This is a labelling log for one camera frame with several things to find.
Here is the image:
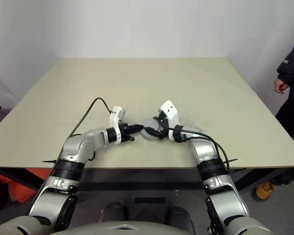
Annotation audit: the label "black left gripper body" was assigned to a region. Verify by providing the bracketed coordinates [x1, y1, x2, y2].
[119, 122, 135, 142]

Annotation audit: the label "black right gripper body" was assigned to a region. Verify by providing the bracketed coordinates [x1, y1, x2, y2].
[154, 110, 169, 128]

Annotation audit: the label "round grey motor lid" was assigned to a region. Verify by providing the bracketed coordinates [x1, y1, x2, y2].
[141, 117, 162, 132]

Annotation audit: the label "round grey motor housing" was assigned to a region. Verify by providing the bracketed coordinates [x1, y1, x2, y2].
[140, 128, 162, 142]

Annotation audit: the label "person bare hand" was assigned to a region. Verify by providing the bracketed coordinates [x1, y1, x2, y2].
[273, 79, 290, 94]

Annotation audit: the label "dark rounded shape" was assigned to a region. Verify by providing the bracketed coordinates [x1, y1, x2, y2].
[100, 202, 128, 222]

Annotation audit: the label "grey robot torso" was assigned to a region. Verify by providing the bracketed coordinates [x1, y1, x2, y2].
[51, 220, 211, 235]

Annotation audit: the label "orange fabric under table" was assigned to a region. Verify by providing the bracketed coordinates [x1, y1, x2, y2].
[0, 167, 57, 204]

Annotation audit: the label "yellow shoe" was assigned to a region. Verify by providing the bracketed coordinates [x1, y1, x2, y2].
[251, 182, 279, 202]

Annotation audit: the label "dark trousers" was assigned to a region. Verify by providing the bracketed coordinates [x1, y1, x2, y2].
[274, 83, 294, 186]

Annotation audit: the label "dark jacket sleeve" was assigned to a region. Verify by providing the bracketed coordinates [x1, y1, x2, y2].
[276, 36, 294, 86]

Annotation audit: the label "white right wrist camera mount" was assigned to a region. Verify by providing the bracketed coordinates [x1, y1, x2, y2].
[160, 100, 179, 141]

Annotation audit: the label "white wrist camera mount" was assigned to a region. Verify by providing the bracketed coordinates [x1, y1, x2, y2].
[109, 105, 127, 144]
[160, 100, 179, 141]

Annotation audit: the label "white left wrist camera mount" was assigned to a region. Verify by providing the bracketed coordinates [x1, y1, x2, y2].
[109, 105, 127, 144]

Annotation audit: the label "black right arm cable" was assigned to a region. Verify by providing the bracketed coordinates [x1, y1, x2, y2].
[146, 123, 230, 172]

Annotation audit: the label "black table frame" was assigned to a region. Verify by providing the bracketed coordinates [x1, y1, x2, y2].
[0, 166, 294, 194]

